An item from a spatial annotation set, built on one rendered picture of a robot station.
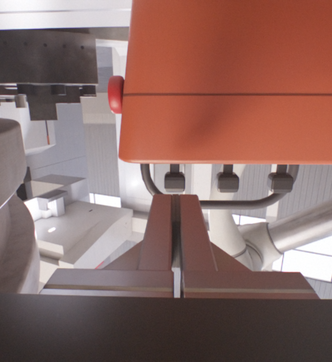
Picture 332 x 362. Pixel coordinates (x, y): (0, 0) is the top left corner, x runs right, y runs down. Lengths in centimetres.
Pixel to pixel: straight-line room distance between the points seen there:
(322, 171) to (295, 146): 1376
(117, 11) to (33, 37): 105
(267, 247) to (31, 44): 119
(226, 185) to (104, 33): 124
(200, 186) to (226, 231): 263
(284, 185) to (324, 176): 1375
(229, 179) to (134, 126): 12
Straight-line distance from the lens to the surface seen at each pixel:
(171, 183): 26
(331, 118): 21
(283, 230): 87
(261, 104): 19
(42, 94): 141
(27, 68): 130
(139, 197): 374
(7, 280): 142
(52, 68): 130
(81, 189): 431
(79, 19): 31
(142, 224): 370
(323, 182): 1411
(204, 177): 329
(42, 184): 444
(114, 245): 349
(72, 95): 140
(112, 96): 24
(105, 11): 29
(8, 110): 440
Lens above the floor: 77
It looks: 16 degrees up
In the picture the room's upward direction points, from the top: 180 degrees clockwise
